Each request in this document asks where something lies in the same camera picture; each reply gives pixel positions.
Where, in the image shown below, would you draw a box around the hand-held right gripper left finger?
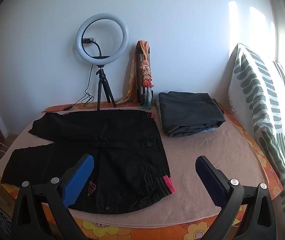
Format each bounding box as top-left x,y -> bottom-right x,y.
9,153 -> 94,240

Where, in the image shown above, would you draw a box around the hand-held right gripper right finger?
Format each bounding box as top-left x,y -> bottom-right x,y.
195,155 -> 283,240

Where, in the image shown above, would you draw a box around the dark pants with pink trim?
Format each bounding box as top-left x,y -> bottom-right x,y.
1,109 -> 176,215

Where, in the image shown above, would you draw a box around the folded grey pants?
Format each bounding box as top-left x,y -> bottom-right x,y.
158,91 -> 226,138

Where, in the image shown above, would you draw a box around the beige towel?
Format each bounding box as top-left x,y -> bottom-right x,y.
0,102 -> 269,227

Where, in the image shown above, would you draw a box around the orange floral bedsheet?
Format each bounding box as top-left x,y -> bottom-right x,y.
0,104 -> 283,240

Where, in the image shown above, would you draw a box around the small teal object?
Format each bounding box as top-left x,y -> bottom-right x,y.
142,87 -> 154,110

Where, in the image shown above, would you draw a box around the black tripod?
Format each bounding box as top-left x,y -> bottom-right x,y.
96,65 -> 117,111

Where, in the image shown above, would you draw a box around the green white patterned pillow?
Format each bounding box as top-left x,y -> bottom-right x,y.
229,43 -> 285,230

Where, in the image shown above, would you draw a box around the orange patterned scarf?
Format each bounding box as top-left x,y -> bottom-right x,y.
115,40 -> 155,105

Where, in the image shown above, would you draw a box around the thin black ring light cable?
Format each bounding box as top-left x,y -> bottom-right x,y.
42,64 -> 94,113

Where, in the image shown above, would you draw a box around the white ring light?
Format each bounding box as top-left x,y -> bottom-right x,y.
76,13 -> 130,63

